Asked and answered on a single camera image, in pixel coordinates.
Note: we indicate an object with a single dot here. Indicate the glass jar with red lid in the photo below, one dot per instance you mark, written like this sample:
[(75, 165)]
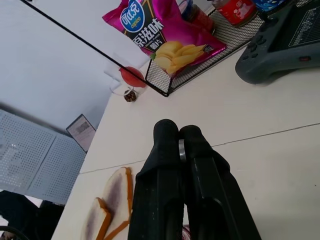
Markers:
[(131, 77)]

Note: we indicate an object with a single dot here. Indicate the magenta potato chips bag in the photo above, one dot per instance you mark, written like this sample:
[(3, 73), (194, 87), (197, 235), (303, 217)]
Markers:
[(155, 32)]

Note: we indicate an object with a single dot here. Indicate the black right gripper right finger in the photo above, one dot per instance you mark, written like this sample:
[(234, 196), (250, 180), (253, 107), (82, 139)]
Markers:
[(215, 195)]

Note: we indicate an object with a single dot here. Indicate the dark seat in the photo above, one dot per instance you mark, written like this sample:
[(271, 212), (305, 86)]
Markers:
[(25, 215)]

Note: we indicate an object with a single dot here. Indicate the dark glass jar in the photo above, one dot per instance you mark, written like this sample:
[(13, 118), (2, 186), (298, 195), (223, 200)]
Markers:
[(197, 16)]

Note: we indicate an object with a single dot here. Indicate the blue patterned can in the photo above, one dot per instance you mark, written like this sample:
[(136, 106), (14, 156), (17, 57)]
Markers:
[(270, 5)]

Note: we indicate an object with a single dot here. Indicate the small white bread slice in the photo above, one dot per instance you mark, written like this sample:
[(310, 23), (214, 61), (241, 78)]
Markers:
[(96, 222)]

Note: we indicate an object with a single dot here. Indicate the black framed sign card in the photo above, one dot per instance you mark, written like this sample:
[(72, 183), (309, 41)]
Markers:
[(81, 131)]

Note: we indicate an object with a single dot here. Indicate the grey handheld controller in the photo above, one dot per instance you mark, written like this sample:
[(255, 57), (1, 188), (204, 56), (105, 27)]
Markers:
[(280, 50)]

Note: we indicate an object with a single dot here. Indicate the red tin can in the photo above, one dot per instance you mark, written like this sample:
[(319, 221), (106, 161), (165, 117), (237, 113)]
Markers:
[(236, 11)]

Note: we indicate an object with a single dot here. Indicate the large white bread slice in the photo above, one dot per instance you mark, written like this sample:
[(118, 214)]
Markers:
[(117, 195)]

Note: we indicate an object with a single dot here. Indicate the white perforated panel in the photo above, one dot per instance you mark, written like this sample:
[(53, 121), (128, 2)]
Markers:
[(32, 155)]

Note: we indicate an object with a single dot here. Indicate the thin black rod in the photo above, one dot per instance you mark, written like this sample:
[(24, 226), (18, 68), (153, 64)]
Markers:
[(75, 37)]

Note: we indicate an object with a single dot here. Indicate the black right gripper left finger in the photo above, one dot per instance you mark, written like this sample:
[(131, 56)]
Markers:
[(160, 180)]

